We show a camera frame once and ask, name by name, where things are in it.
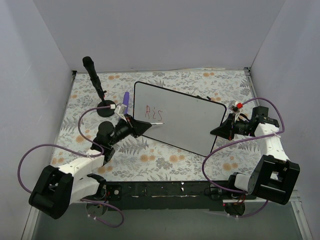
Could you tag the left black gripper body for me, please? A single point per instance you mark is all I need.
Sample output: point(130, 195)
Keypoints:
point(133, 125)

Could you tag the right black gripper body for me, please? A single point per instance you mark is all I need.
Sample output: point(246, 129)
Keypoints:
point(231, 127)

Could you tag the white marker pen red end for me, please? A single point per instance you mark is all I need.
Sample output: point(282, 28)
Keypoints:
point(156, 123)

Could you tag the white whiteboard black frame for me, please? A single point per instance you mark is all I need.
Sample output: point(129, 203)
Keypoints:
point(187, 119)

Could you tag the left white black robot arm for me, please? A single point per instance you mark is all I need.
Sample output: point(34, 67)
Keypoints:
point(58, 187)

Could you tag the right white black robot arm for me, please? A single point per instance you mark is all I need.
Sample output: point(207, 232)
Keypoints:
point(275, 176)

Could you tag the purple microphone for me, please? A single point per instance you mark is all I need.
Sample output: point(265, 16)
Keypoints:
point(126, 99)

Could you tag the black round microphone stand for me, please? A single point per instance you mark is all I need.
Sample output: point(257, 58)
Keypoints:
point(104, 107)

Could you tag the floral patterned table mat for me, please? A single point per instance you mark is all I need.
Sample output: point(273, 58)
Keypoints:
point(144, 159)

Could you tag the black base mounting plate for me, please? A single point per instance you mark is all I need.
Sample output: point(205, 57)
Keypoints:
point(162, 195)

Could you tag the black microphone on stand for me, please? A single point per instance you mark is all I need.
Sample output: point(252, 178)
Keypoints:
point(90, 68)

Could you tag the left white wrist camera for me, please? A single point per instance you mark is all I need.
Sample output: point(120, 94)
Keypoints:
point(120, 110)

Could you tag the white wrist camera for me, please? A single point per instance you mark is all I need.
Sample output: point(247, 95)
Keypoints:
point(120, 110)
point(235, 107)

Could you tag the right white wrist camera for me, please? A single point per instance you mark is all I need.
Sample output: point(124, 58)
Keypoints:
point(235, 107)

